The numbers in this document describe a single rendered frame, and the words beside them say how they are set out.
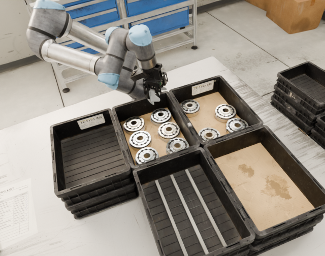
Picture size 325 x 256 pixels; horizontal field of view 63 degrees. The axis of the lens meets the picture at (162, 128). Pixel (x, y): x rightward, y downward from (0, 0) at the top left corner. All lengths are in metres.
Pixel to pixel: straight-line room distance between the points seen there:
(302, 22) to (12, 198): 3.59
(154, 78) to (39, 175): 0.78
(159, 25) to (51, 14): 2.02
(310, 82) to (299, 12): 1.71
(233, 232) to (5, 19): 3.36
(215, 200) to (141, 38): 0.66
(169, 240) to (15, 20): 3.22
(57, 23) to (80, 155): 0.59
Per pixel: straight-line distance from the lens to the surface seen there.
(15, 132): 1.79
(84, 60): 1.09
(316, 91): 2.19
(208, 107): 1.39
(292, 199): 1.13
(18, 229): 1.38
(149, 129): 1.30
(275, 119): 1.58
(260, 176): 1.16
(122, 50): 1.03
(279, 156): 1.19
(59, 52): 1.18
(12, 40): 3.84
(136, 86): 1.46
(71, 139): 1.38
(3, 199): 1.50
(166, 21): 3.19
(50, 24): 1.27
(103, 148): 1.28
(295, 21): 3.87
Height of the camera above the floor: 1.77
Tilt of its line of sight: 47 degrees down
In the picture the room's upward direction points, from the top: 8 degrees counter-clockwise
